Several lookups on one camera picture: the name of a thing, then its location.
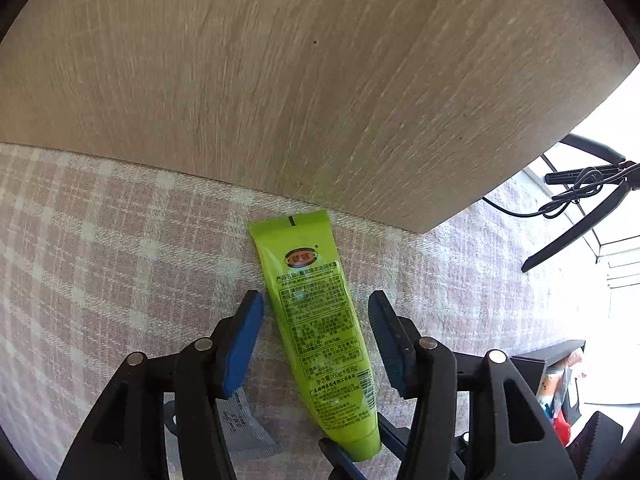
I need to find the light wooden panel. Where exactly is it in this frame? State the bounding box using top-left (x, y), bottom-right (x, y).
top-left (0, 0), bottom-right (640, 234)

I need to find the grey sachet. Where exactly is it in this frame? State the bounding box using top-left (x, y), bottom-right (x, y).
top-left (162, 387), bottom-right (281, 466)

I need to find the green cream tube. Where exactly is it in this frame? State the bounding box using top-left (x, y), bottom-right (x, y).
top-left (247, 208), bottom-right (383, 462)

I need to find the black tripod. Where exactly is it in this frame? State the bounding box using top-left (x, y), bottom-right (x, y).
top-left (521, 132), bottom-right (640, 274)

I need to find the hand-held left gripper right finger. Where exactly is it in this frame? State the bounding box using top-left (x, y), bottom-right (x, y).
top-left (367, 290), bottom-right (581, 480)

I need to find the black container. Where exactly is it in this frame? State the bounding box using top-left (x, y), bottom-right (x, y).
top-left (510, 339), bottom-right (588, 448)

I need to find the black cable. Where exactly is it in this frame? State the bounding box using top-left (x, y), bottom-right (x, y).
top-left (481, 169), bottom-right (606, 219)

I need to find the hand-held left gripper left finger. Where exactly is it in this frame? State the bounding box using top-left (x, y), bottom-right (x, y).
top-left (57, 290), bottom-right (266, 480)

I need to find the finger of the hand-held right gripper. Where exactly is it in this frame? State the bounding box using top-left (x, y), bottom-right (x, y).
top-left (318, 437), bottom-right (369, 480)
top-left (375, 407), bottom-right (418, 463)

